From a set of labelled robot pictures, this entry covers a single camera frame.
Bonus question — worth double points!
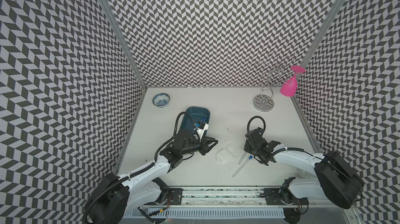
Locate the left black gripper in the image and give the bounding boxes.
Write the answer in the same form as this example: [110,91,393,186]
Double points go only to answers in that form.
[181,135,218,156]

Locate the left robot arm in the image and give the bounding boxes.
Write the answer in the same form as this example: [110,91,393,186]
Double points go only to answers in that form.
[82,129,218,224]

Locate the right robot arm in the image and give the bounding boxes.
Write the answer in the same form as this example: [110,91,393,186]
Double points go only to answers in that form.
[244,128,365,209]

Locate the teal plastic tray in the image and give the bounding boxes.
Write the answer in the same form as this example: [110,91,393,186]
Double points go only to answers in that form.
[180,107,210,134]

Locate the pink plastic wine glass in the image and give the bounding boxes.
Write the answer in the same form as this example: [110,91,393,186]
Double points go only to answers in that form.
[280,65,306,97]

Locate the blue white ceramic bowl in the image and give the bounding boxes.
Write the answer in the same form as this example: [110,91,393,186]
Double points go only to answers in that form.
[152,93,170,108]

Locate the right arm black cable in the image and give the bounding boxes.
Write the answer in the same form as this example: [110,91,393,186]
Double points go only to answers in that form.
[246,116,267,150]

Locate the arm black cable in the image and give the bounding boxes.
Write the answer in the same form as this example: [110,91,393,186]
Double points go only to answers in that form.
[246,116,267,150]
[154,111,201,162]

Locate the chrome wire glass rack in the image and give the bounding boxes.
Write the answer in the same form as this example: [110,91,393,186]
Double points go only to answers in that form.
[253,52,290,112]

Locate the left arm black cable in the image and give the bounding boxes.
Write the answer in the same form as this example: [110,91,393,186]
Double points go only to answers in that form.
[154,111,201,162]

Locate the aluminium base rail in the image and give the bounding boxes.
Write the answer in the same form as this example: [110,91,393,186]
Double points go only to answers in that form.
[93,185,357,224]

